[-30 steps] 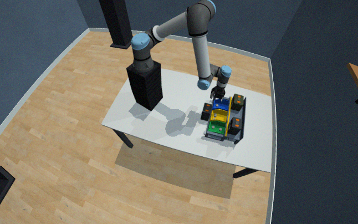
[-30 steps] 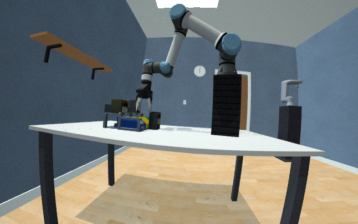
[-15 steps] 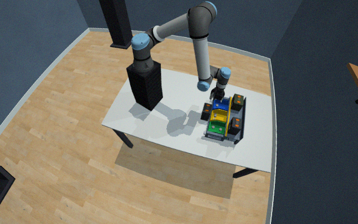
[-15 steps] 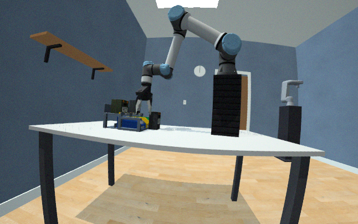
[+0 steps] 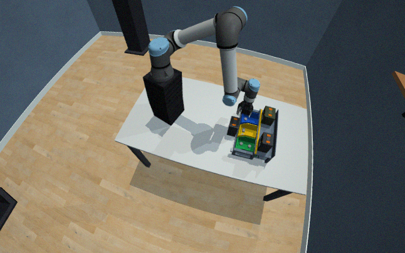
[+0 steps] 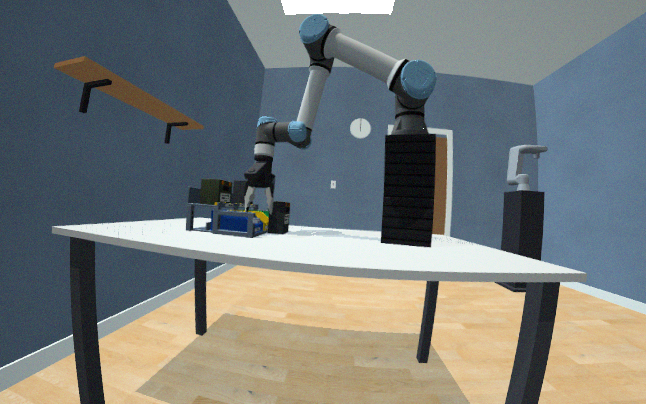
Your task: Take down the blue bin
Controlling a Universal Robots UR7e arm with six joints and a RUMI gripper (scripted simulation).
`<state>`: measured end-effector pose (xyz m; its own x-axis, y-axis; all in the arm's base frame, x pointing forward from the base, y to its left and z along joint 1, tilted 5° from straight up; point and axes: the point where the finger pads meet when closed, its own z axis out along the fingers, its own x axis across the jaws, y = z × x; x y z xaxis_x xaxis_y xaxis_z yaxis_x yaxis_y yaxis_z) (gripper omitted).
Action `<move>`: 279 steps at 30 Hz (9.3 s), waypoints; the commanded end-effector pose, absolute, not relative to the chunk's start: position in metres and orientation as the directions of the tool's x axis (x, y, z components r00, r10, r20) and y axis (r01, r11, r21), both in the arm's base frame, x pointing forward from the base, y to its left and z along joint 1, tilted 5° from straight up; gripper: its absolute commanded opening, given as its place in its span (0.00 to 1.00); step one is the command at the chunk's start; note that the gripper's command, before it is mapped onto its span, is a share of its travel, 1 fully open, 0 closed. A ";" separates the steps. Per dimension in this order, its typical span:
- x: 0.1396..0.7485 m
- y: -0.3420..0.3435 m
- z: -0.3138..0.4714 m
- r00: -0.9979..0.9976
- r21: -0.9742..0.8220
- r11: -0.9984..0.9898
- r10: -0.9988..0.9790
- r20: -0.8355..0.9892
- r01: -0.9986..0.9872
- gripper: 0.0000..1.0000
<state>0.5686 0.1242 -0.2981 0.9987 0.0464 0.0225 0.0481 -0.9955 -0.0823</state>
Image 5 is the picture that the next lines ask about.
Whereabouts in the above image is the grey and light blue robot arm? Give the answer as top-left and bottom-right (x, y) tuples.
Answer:
(149, 6), (260, 106)

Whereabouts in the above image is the yellow open bin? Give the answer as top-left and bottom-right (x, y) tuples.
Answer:
(238, 123), (258, 138)

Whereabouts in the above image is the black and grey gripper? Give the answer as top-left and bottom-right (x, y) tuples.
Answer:
(236, 99), (253, 116)

